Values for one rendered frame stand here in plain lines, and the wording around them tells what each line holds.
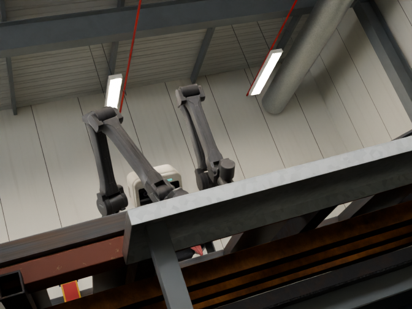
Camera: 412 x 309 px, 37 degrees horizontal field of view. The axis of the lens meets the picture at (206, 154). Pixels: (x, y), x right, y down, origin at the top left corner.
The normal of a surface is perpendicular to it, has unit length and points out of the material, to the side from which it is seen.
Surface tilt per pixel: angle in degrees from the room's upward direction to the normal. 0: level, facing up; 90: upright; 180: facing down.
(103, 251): 90
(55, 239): 90
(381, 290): 90
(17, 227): 90
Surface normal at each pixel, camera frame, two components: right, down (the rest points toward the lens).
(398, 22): -0.92, 0.20
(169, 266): 0.15, -0.43
